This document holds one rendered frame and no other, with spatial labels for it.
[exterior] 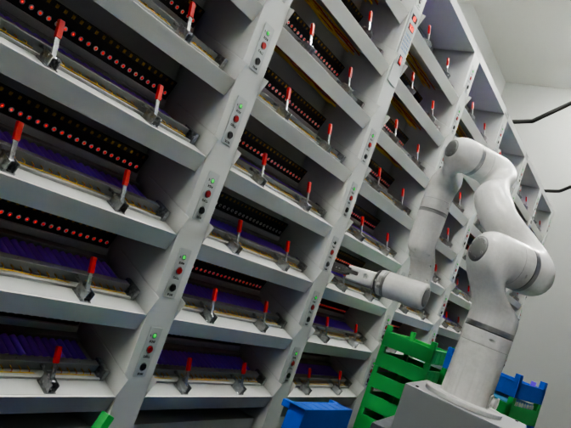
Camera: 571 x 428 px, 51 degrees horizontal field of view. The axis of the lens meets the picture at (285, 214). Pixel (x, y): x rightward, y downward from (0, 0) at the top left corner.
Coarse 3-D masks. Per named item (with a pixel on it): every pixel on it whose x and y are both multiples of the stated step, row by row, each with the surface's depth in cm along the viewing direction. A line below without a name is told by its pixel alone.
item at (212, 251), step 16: (208, 240) 154; (224, 240) 165; (208, 256) 152; (224, 256) 157; (240, 256) 162; (256, 256) 174; (304, 256) 201; (240, 272) 166; (256, 272) 171; (272, 272) 177; (288, 272) 185; (304, 272) 200; (320, 272) 197; (304, 288) 196
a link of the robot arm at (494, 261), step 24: (480, 240) 144; (504, 240) 142; (480, 264) 142; (504, 264) 140; (528, 264) 143; (480, 288) 144; (504, 288) 141; (480, 312) 144; (504, 312) 142; (504, 336) 142
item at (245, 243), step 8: (216, 232) 161; (224, 232) 163; (240, 240) 170; (248, 240) 174; (248, 248) 175; (256, 248) 178; (264, 248) 181; (272, 256) 186; (280, 256) 190; (288, 256) 193; (296, 264) 199
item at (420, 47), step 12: (420, 36) 218; (420, 48) 223; (408, 60) 250; (420, 60) 247; (432, 60) 233; (420, 72) 257; (432, 72) 238; (444, 72) 250; (432, 84) 270; (444, 84) 249; (456, 84) 266; (456, 96) 262
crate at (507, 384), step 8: (448, 352) 222; (448, 360) 221; (504, 376) 204; (520, 376) 200; (504, 384) 203; (512, 384) 201; (520, 384) 200; (528, 384) 216; (544, 384) 211; (504, 392) 202; (512, 392) 200; (520, 392) 201; (528, 392) 204; (536, 392) 208; (544, 392) 211; (528, 400) 205; (536, 400) 208
